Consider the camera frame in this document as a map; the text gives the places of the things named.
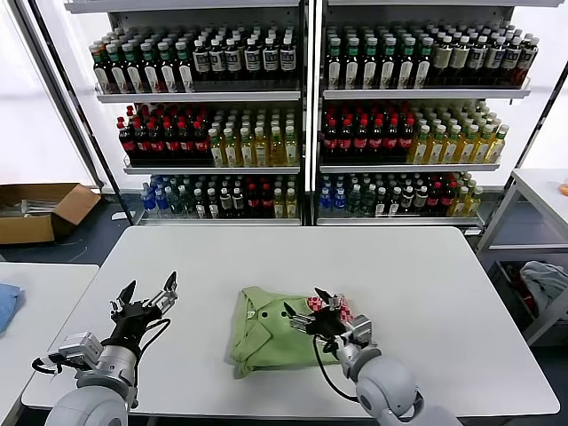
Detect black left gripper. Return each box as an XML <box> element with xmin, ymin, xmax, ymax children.
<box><xmin>102</xmin><ymin>271</ymin><xmax>179</xmax><ymax>352</ymax></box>

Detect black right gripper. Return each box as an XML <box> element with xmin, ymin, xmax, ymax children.
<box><xmin>282</xmin><ymin>287</ymin><xmax>350</xmax><ymax>341</ymax></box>

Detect green polo shirt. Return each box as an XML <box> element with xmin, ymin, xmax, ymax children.
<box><xmin>228</xmin><ymin>286</ymin><xmax>356</xmax><ymax>381</ymax></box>

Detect brown cardboard box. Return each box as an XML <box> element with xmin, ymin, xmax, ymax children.
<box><xmin>0</xmin><ymin>183</ymin><xmax>102</xmax><ymax>247</ymax></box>

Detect clear plastic packets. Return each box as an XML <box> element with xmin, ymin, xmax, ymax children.
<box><xmin>20</xmin><ymin>198</ymin><xmax>61</xmax><ymax>219</ymax></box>

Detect blue folded cloth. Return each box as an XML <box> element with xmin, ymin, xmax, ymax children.
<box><xmin>0</xmin><ymin>283</ymin><xmax>24</xmax><ymax>338</ymax></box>

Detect dark storage bin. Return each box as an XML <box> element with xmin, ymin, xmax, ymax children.
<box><xmin>493</xmin><ymin>259</ymin><xmax>568</xmax><ymax>332</ymax></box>

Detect white metal bottle shelf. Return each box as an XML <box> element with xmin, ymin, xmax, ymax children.
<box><xmin>64</xmin><ymin>0</ymin><xmax>312</xmax><ymax>227</ymax></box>
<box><xmin>312</xmin><ymin>0</ymin><xmax>564</xmax><ymax>230</ymax></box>

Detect red item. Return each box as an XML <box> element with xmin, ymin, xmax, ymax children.
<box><xmin>509</xmin><ymin>265</ymin><xmax>536</xmax><ymax>314</ymax></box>

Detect dark tea bottle green cap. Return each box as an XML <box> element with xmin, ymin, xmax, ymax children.
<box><xmin>414</xmin><ymin>37</ymin><xmax>433</xmax><ymax>89</ymax></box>
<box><xmin>326</xmin><ymin>38</ymin><xmax>343</xmax><ymax>90</ymax></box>
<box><xmin>379</xmin><ymin>37</ymin><xmax>397</xmax><ymax>90</ymax></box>
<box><xmin>123</xmin><ymin>43</ymin><xmax>142</xmax><ymax>95</ymax></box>
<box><xmin>140</xmin><ymin>42</ymin><xmax>159</xmax><ymax>95</ymax></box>
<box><xmin>397</xmin><ymin>37</ymin><xmax>414</xmax><ymax>90</ymax></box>
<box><xmin>361</xmin><ymin>37</ymin><xmax>379</xmax><ymax>90</ymax></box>
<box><xmin>107</xmin><ymin>43</ymin><xmax>126</xmax><ymax>95</ymax></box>
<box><xmin>343</xmin><ymin>38</ymin><xmax>361</xmax><ymax>90</ymax></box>
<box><xmin>174</xmin><ymin>42</ymin><xmax>194</xmax><ymax>94</ymax></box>
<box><xmin>157</xmin><ymin>42</ymin><xmax>177</xmax><ymax>94</ymax></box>

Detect grey crumpled cloth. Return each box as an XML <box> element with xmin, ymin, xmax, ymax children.
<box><xmin>519</xmin><ymin>260</ymin><xmax>568</xmax><ymax>319</ymax></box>

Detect dark drink bottle blue label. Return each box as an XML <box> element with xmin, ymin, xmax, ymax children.
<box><xmin>262</xmin><ymin>37</ymin><xmax>280</xmax><ymax>83</ymax></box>
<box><xmin>243</xmin><ymin>37</ymin><xmax>262</xmax><ymax>83</ymax></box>
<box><xmin>192</xmin><ymin>38</ymin><xmax>210</xmax><ymax>83</ymax></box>
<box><xmin>484</xmin><ymin>36</ymin><xmax>502</xmax><ymax>86</ymax></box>
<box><xmin>209</xmin><ymin>38</ymin><xmax>226</xmax><ymax>83</ymax></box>
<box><xmin>279</xmin><ymin>36</ymin><xmax>297</xmax><ymax>83</ymax></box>
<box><xmin>466</xmin><ymin>35</ymin><xmax>485</xmax><ymax>86</ymax></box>
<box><xmin>225</xmin><ymin>38</ymin><xmax>243</xmax><ymax>83</ymax></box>
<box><xmin>501</xmin><ymin>37</ymin><xmax>519</xmax><ymax>86</ymax></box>

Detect dark drink bottle beige label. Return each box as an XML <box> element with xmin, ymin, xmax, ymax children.
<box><xmin>432</xmin><ymin>35</ymin><xmax>450</xmax><ymax>86</ymax></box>
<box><xmin>449</xmin><ymin>35</ymin><xmax>468</xmax><ymax>86</ymax></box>

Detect red drink bottle white cap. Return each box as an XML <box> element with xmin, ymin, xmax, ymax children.
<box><xmin>517</xmin><ymin>38</ymin><xmax>540</xmax><ymax>86</ymax></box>

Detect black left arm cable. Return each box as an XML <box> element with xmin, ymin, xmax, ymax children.
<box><xmin>132</xmin><ymin>317</ymin><xmax>172</xmax><ymax>400</ymax></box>

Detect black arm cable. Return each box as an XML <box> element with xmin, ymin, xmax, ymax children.
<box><xmin>132</xmin><ymin>317</ymin><xmax>172</xmax><ymax>400</ymax></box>
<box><xmin>312</xmin><ymin>333</ymin><xmax>363</xmax><ymax>404</ymax></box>

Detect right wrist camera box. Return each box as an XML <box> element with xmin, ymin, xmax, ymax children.
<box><xmin>343</xmin><ymin>313</ymin><xmax>377</xmax><ymax>350</ymax></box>

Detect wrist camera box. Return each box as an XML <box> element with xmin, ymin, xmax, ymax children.
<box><xmin>343</xmin><ymin>313</ymin><xmax>377</xmax><ymax>350</ymax></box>
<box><xmin>56</xmin><ymin>331</ymin><xmax>104</xmax><ymax>372</ymax></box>

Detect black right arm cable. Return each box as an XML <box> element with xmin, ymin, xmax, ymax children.
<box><xmin>312</xmin><ymin>333</ymin><xmax>363</xmax><ymax>404</ymax></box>

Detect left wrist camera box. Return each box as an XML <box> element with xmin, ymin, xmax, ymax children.
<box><xmin>56</xmin><ymin>331</ymin><xmax>104</xmax><ymax>372</ymax></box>

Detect dark slanted window post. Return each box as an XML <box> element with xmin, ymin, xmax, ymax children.
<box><xmin>11</xmin><ymin>0</ymin><xmax>137</xmax><ymax>225</ymax></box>

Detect white metal frame table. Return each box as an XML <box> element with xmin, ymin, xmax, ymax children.
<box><xmin>477</xmin><ymin>168</ymin><xmax>568</xmax><ymax>348</ymax></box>

